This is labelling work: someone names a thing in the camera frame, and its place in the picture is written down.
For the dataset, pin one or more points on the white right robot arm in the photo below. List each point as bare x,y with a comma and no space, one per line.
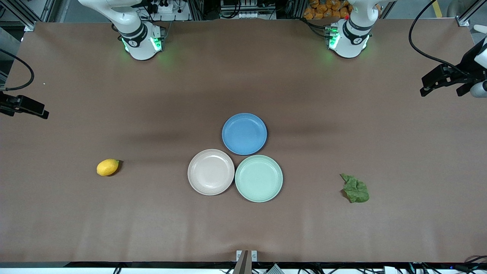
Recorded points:
140,42

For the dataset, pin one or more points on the metal bracket at table edge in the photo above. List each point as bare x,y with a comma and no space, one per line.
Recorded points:
245,260

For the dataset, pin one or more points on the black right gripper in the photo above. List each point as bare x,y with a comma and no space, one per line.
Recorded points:
8,104

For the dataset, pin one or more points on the grey electronics rack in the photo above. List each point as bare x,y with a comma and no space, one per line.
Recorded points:
247,8

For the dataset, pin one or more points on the green lettuce leaf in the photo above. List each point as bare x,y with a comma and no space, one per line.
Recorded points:
357,190

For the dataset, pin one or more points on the blue plate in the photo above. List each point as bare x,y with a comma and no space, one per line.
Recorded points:
244,134

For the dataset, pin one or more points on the white power strip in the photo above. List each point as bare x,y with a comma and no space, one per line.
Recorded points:
165,7

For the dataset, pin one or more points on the mint green plate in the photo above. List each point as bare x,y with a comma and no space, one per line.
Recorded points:
258,178

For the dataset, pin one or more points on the aluminium frame profile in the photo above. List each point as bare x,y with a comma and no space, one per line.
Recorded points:
467,17
23,13

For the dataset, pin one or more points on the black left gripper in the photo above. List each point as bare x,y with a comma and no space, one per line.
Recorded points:
465,73

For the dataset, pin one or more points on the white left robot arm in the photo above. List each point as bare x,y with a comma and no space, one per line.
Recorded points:
350,42

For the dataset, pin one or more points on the white object at table side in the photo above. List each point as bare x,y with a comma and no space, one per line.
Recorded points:
481,29

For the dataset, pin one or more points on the bag of orange items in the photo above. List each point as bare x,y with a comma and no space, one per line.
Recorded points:
323,9

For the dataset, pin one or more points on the yellow lemon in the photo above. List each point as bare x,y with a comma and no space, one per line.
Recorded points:
107,167

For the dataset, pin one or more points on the beige plate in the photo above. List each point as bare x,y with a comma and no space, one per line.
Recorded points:
210,172

